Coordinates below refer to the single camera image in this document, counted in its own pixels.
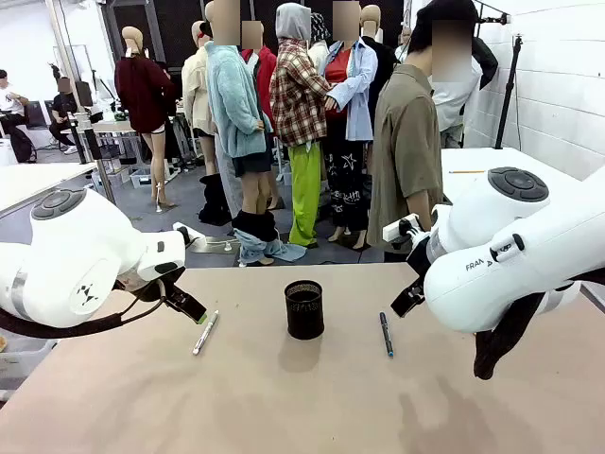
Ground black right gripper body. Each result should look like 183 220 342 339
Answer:
405 233 433 286

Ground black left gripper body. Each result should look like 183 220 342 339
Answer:
117 267 188 305

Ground black marker blue cap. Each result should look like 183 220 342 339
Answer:
378 311 395 358

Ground person's right forearm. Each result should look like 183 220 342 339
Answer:
406 192 434 234

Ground white pen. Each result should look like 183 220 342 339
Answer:
192 309 220 357

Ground black mesh pen holder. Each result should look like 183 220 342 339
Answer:
284 279 326 341

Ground black boots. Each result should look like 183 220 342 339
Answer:
198 173 233 227

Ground person in olive shirt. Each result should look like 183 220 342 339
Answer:
367 0 479 264

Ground white side table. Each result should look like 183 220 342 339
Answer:
439 146 583 210
0 162 98 215

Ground mannequin in light blue shirt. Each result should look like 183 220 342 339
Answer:
322 0 380 251

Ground mannequin in maroon sweater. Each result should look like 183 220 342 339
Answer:
113 26 178 210

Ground mannequin in cream jacket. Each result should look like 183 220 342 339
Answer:
181 20 219 177

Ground black tripod stand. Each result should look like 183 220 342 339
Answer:
493 34 525 150

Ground mannequin in blue fleece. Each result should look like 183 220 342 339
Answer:
202 0 307 267

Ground black backpack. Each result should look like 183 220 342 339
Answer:
8 126 39 165

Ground seated person black t-shirt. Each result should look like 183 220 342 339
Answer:
48 77 79 155

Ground mannequin in plaid shirt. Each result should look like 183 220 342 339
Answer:
268 2 333 248

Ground mannequin in black jacket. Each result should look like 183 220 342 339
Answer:
359 4 401 138

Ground mannequin in red jacket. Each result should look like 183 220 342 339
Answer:
240 20 280 138

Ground seated person white t-shirt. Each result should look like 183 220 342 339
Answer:
0 69 30 139

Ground mannequin in patterned cap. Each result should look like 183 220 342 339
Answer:
308 12 332 72

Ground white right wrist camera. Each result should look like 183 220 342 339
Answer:
382 213 426 248

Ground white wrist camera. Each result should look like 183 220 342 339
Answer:
382 213 426 248
171 221 208 250

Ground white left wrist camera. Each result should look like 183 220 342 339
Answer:
171 221 208 250

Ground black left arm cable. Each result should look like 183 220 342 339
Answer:
0 279 167 340

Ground black right arm cable sleeve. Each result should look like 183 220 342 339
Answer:
473 289 547 381

